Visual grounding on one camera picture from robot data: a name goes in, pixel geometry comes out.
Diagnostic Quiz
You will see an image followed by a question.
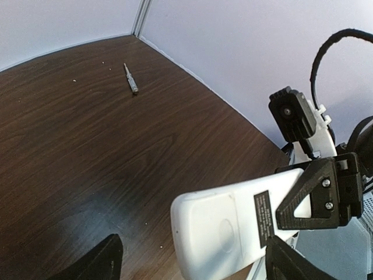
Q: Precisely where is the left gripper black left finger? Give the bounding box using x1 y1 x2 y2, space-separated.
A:
49 234 123 279

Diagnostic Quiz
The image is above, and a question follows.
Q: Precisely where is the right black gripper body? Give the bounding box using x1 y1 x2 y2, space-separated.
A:
276 152 364 226

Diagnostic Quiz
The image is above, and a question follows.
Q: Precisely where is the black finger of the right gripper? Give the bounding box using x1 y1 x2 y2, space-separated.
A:
276 159 340 230

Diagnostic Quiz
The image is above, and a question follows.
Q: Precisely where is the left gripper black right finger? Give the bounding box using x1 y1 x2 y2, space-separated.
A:
265 236 335 280

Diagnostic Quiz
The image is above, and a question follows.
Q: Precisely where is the white remote control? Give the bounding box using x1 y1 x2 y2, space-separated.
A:
170 169 303 279

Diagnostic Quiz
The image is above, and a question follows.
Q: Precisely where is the small silver screwdriver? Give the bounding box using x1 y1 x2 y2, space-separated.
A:
124 63 139 96

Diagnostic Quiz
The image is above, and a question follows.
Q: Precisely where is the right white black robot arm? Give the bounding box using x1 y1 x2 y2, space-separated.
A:
276 117 372 230

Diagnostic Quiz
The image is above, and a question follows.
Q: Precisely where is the right aluminium frame post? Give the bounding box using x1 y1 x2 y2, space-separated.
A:
132 0 153 38

